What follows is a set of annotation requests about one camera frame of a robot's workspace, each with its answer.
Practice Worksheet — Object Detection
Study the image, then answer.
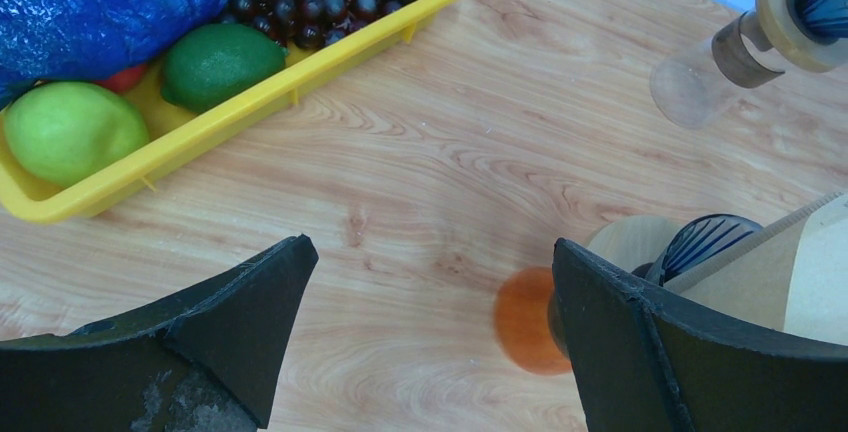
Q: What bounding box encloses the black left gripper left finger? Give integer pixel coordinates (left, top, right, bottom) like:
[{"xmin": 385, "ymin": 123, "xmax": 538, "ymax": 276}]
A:
[{"xmin": 1, "ymin": 235, "xmax": 318, "ymax": 431}]

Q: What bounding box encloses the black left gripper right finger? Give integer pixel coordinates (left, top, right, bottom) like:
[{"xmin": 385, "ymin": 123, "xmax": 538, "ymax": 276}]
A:
[{"xmin": 552, "ymin": 239, "xmax": 847, "ymax": 431}]

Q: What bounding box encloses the blue glass dripper cone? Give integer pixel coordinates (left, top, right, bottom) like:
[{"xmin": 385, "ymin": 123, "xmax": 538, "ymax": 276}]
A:
[{"xmin": 632, "ymin": 214, "xmax": 763, "ymax": 286}]

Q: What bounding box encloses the brown paper coffee filter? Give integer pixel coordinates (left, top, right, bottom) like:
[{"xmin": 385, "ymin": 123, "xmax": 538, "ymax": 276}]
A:
[{"xmin": 665, "ymin": 192, "xmax": 847, "ymax": 345}]

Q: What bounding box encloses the orange glass carafe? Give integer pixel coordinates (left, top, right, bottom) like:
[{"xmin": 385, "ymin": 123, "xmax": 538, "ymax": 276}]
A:
[{"xmin": 493, "ymin": 266, "xmax": 572, "ymax": 376}]

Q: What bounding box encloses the yellow plastic tray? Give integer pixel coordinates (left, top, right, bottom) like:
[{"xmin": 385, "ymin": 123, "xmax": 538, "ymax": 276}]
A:
[{"xmin": 1, "ymin": 0, "xmax": 457, "ymax": 224}]

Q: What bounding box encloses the green apple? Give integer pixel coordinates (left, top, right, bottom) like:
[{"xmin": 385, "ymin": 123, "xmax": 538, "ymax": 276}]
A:
[{"xmin": 3, "ymin": 81, "xmax": 150, "ymax": 187}]

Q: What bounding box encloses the clear glass carafe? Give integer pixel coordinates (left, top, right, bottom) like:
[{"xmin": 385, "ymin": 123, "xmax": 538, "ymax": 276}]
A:
[{"xmin": 650, "ymin": 10, "xmax": 786, "ymax": 129}]

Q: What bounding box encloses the red fruit under bag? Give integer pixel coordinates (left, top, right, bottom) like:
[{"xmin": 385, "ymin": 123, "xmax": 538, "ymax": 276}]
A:
[{"xmin": 94, "ymin": 63, "xmax": 148, "ymax": 95}]

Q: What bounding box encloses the green lime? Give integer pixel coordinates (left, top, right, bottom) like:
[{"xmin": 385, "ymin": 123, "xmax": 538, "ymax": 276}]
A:
[{"xmin": 160, "ymin": 23, "xmax": 288, "ymax": 114}]

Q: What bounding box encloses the blue chips bag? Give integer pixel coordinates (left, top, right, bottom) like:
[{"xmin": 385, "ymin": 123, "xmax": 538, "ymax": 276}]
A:
[{"xmin": 1, "ymin": 0, "xmax": 229, "ymax": 106}]

